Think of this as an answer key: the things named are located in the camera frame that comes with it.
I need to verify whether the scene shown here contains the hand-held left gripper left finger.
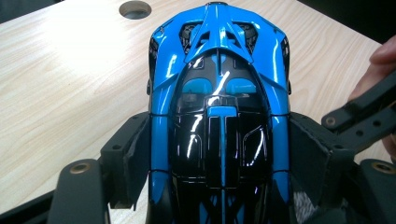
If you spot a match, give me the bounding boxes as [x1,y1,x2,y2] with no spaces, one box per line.
[101,111,152,209]

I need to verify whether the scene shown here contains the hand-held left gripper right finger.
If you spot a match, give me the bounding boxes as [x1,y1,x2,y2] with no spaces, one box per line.
[289,111,355,208]

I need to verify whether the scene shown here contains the blue and black toy car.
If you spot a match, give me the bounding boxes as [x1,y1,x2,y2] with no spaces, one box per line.
[146,1,293,224]

